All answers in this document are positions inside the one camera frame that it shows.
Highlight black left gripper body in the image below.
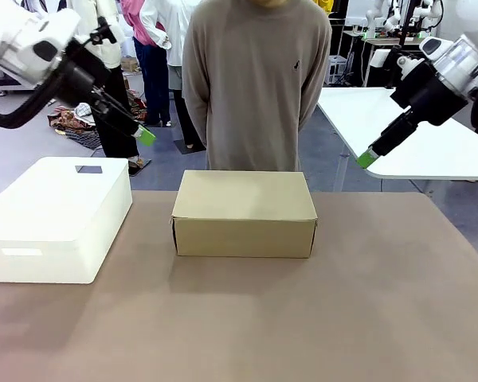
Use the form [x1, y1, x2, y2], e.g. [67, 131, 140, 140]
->
[54, 37, 113, 109]

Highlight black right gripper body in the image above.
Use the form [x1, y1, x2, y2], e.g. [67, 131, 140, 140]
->
[389, 64, 469, 127]

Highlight brown cardboard shoe box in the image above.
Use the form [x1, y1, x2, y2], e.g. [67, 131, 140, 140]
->
[170, 170, 319, 260]

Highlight person's left forearm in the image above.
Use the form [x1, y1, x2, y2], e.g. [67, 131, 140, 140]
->
[296, 94, 324, 133]

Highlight small background cardboard box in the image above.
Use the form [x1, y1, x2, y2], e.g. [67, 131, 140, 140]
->
[121, 55, 141, 74]

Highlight white plastic storage box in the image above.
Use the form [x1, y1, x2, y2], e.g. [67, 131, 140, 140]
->
[0, 156, 134, 285]

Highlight mannequin white jacket black trousers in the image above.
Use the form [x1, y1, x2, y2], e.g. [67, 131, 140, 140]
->
[69, 0, 142, 161]

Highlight white background table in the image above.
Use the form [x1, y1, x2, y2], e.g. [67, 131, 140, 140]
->
[315, 86, 478, 193]

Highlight pile of patterned clothes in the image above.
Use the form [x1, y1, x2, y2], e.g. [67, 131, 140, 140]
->
[47, 89, 149, 151]

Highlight mannequin pink top navy trousers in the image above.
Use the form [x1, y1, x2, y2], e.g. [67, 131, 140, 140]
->
[121, 0, 173, 128]

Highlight background workbench table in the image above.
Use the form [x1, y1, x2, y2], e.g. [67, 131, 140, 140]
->
[359, 33, 424, 89]

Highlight black vertical pole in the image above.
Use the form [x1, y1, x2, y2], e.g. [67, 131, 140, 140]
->
[396, 0, 413, 47]

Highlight white plastic crate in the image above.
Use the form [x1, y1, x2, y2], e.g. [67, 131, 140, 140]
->
[323, 55, 350, 86]

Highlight mannequin white shirt grey shorts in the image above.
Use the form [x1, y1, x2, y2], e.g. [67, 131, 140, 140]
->
[139, 0, 209, 151]

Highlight white background board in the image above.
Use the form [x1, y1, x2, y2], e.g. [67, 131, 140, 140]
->
[343, 0, 374, 21]

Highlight person in beige sweater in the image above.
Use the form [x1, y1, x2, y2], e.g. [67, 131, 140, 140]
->
[182, 0, 334, 173]

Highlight mannequin floor base plate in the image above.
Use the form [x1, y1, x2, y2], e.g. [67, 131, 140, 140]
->
[127, 156, 153, 177]
[174, 138, 208, 154]

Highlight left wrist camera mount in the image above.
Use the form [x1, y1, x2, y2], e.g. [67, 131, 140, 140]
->
[84, 14, 119, 45]

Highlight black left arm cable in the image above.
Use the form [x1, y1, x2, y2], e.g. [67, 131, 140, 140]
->
[0, 74, 65, 130]

